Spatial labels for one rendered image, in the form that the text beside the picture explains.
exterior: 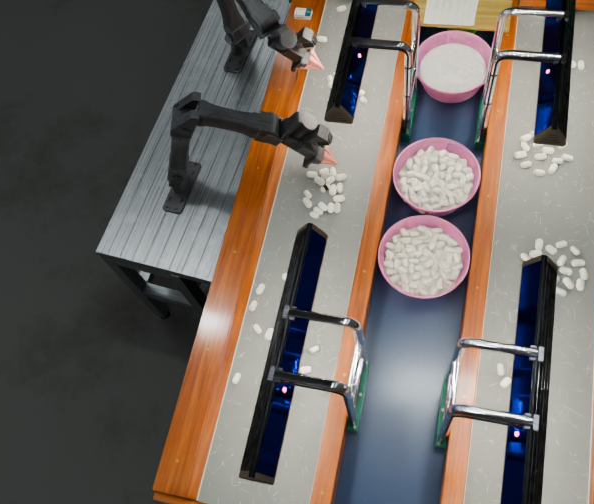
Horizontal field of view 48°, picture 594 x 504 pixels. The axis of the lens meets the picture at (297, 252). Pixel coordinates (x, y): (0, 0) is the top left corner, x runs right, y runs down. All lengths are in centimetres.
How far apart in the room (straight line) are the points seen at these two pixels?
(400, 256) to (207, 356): 64
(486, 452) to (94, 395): 164
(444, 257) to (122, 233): 105
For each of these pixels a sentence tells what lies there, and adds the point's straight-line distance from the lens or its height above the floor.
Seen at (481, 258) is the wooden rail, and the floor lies 76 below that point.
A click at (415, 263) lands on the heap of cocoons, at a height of 74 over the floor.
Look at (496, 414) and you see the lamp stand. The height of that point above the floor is 112.
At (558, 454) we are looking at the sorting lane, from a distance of 192.
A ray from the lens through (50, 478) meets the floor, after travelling 291.
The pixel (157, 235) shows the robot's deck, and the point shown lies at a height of 67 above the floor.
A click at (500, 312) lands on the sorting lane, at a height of 74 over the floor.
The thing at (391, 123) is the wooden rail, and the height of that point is 76.
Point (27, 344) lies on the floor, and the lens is 310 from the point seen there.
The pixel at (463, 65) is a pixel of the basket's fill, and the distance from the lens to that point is 242.
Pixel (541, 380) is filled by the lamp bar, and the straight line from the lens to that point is 157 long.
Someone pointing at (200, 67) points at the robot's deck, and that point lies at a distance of 262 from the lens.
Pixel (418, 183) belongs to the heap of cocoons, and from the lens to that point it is 216.
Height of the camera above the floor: 259
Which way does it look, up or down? 64 degrees down
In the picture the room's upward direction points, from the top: 17 degrees counter-clockwise
